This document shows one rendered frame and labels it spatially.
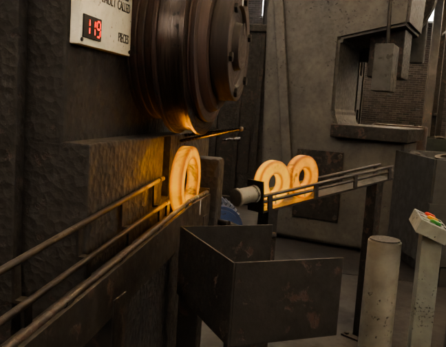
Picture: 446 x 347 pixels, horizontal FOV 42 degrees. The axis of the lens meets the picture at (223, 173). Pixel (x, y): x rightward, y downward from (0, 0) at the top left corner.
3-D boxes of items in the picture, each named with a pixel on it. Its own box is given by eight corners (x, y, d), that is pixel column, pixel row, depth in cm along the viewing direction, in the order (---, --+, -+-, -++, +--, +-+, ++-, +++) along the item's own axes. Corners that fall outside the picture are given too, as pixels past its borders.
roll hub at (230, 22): (205, 98, 139) (213, -21, 135) (229, 100, 166) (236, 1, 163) (228, 100, 138) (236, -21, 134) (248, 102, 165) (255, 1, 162)
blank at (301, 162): (283, 157, 205) (291, 158, 202) (312, 152, 215) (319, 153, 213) (283, 200, 208) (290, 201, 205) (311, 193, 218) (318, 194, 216)
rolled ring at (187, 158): (202, 145, 164) (191, 144, 165) (183, 149, 146) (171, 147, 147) (198, 208, 166) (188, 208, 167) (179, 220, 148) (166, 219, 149)
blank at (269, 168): (252, 162, 195) (259, 164, 192) (283, 157, 205) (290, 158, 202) (252, 207, 197) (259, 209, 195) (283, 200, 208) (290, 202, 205)
